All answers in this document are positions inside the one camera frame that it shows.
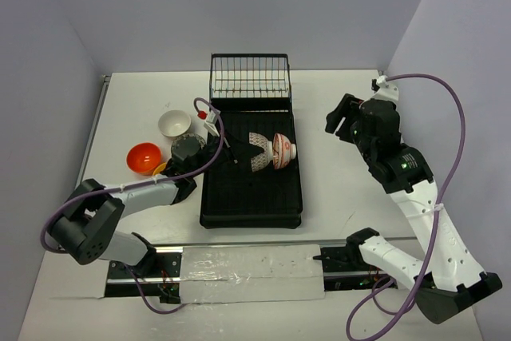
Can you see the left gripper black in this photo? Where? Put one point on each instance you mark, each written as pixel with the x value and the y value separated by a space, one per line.
pixel 223 149

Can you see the orange white patterned bowl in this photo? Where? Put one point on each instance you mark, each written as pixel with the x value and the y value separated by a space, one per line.
pixel 284 151

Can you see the orange plastic bowl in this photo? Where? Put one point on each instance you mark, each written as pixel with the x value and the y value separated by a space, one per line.
pixel 143 158

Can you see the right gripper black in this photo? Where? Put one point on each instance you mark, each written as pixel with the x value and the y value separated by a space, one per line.
pixel 349 106

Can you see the black wire plate holder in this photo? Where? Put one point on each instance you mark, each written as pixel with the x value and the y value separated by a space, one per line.
pixel 250 82

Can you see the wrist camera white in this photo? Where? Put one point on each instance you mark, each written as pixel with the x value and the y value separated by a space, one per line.
pixel 210 119
pixel 384 90

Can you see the black dish rack tray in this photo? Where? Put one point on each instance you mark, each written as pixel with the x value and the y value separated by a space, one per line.
pixel 237 197

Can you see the dark floral patterned bowl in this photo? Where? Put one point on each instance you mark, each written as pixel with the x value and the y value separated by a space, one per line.
pixel 199 139

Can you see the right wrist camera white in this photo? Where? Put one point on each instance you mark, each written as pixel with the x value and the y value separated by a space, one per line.
pixel 384 90

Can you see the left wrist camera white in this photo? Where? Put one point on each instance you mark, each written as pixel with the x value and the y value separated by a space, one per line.
pixel 210 119

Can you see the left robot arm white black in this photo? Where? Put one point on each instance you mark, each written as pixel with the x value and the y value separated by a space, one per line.
pixel 85 226

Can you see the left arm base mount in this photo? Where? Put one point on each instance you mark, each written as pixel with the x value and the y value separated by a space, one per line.
pixel 161 281

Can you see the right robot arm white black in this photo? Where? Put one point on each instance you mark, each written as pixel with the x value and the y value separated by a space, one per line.
pixel 452 280

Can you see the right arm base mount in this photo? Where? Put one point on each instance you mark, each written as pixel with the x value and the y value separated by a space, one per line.
pixel 341 273

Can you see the yellow plastic bowl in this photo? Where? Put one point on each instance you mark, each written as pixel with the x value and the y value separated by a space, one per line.
pixel 159 169

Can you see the silver tape strip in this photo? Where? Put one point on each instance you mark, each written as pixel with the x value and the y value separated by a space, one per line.
pixel 251 274

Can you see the brown geometric patterned bowl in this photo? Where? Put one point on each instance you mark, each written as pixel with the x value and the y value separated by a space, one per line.
pixel 263 159

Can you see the white ceramic bowl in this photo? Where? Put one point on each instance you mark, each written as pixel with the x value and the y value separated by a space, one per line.
pixel 174 123

